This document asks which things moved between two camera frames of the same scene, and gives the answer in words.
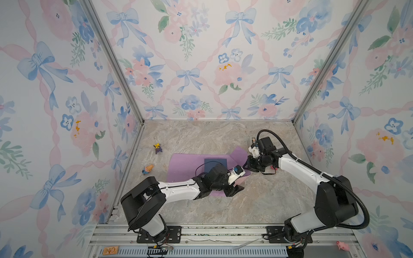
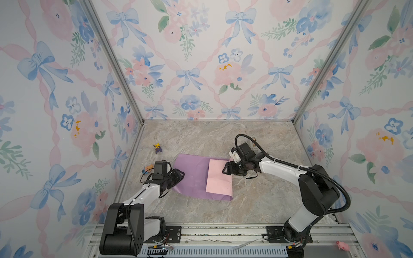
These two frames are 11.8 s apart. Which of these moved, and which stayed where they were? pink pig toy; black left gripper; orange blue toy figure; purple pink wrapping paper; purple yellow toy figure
Moved: purple pink wrapping paper; black left gripper
Stayed: purple yellow toy figure; pink pig toy; orange blue toy figure
